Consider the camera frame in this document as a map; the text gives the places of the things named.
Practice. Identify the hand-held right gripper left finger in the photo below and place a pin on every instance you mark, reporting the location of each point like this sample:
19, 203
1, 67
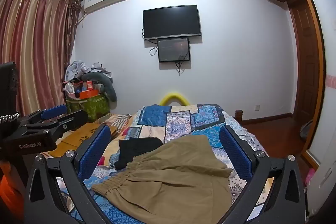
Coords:
95, 150

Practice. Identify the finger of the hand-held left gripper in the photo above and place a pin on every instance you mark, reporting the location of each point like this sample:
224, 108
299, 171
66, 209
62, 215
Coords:
73, 119
53, 111

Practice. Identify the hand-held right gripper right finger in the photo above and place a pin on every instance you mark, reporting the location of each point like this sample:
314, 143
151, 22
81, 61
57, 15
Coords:
235, 153

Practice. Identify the khaki pants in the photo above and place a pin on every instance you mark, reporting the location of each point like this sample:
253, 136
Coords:
170, 182

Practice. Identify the person's left forearm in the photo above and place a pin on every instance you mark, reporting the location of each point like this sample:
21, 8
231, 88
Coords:
10, 187

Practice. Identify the grey printed bedsheet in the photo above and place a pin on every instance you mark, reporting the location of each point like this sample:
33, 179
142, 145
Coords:
249, 137

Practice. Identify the green storage bag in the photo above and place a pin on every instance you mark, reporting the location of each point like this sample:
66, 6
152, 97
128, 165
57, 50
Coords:
92, 106

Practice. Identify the orange box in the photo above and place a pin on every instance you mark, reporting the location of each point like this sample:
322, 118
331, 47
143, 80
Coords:
88, 94

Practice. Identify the small red box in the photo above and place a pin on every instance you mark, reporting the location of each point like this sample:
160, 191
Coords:
89, 85

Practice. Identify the striped cloth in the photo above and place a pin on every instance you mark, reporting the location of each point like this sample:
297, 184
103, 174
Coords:
118, 120

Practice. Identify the black garment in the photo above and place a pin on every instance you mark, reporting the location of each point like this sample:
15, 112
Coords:
134, 148

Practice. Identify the grey plush pillow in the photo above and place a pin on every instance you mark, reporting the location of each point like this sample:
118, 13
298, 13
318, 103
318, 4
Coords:
109, 85

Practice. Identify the pile of pale clothes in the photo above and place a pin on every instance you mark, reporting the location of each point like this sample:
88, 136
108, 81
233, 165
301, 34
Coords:
78, 67

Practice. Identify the patchwork printed blanket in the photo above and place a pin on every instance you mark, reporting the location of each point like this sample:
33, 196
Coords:
183, 121

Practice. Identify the striped pink curtain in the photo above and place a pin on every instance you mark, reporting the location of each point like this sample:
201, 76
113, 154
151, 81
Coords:
39, 43

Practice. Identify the grey bag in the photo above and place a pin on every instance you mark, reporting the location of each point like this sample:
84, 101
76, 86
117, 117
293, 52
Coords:
307, 130

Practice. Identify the pink cloth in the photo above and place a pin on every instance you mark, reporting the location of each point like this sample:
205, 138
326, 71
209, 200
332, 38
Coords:
309, 176

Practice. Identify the yellow foam tube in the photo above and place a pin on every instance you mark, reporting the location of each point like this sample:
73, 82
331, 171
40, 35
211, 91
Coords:
173, 95

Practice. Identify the brown wooden door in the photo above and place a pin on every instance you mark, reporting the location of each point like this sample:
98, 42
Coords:
304, 56

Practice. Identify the white sliding wardrobe door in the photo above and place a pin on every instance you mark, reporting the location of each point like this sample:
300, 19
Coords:
323, 29

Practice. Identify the wooden bed post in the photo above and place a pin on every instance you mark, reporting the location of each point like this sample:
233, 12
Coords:
239, 115

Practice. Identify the small wall-mounted monitor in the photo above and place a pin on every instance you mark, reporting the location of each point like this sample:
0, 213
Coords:
173, 49

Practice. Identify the wall-mounted black television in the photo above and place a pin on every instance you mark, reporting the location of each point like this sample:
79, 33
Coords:
170, 20

